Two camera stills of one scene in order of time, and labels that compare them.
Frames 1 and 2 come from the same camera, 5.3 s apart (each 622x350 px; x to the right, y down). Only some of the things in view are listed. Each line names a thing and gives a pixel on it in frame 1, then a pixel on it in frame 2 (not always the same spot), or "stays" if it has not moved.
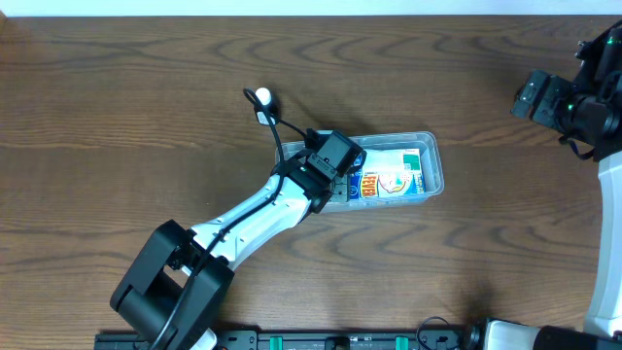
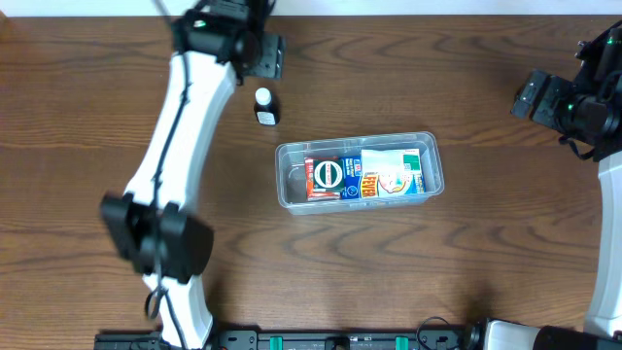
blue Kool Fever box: [363, 184] stays
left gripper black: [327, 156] -> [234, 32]
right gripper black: [540, 98] stays
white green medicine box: [384, 160] stays
